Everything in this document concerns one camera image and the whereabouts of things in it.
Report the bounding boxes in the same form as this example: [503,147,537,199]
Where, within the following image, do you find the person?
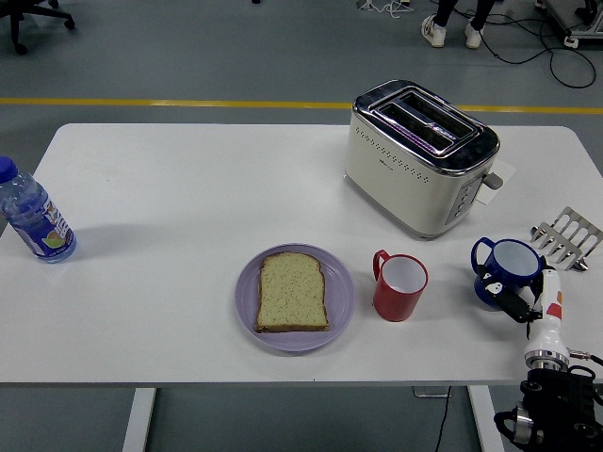
[420,0,497,50]

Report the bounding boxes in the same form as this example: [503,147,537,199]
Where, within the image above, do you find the white table leg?
[467,385,505,452]
[122,387,157,452]

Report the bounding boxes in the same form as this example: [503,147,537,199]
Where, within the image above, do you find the white paper card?
[475,158,517,206]

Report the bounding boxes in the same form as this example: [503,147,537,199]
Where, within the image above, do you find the metal equipment cart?
[534,0,603,49]

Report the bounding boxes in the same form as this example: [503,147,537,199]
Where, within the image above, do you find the black office chair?
[0,0,76,57]

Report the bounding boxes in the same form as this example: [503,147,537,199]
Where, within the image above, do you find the white floor cables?
[356,0,414,20]

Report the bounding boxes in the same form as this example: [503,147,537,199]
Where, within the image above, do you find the red cup with handle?
[372,249,430,323]

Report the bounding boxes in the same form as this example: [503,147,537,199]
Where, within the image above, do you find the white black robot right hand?
[475,263,571,358]

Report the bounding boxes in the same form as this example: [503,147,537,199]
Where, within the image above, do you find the black floor cable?
[480,12,597,89]

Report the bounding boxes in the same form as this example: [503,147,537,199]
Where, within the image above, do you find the purple round plate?
[235,242,356,353]

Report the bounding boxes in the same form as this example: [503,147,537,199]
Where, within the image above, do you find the silver metal toast rack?
[530,205,603,272]

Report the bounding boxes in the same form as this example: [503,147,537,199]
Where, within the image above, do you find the blue cup with handle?
[470,236,544,312]

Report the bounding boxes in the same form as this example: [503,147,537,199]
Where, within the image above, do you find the cream and chrome toaster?
[342,78,505,242]

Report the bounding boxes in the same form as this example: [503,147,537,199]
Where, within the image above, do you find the slice of toast bread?
[254,251,331,334]

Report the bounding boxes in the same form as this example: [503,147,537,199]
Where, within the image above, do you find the thin black hanging cable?
[432,385,452,452]

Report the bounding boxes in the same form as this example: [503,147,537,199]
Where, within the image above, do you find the clear water bottle blue cap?
[0,155,78,264]

